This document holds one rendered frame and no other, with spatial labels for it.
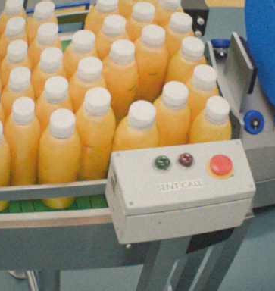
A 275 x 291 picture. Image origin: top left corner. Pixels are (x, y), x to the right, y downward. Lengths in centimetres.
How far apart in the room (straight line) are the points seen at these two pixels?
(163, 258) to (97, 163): 19
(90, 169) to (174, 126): 15
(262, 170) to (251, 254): 95
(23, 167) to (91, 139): 12
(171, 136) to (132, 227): 21
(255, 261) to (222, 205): 127
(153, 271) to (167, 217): 23
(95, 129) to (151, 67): 18
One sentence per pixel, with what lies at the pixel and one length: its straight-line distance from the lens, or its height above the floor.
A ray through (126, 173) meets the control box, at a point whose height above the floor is 110.
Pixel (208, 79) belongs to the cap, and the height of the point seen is 109.
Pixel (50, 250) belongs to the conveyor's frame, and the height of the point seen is 81.
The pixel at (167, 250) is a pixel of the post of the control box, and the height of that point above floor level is 91.
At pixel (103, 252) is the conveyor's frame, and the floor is 79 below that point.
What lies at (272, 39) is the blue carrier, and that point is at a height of 110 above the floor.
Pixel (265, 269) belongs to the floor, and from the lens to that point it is 259.
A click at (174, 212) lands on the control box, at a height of 107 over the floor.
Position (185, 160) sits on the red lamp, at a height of 111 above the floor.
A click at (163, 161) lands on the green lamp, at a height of 111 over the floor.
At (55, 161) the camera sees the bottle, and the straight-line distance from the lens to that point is 141.
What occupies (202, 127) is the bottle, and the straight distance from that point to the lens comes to 145.
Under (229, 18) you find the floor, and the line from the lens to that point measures 329.
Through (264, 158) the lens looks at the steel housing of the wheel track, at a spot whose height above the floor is 88.
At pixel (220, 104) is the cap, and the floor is 109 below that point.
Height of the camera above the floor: 214
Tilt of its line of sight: 50 degrees down
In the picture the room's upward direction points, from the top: 12 degrees clockwise
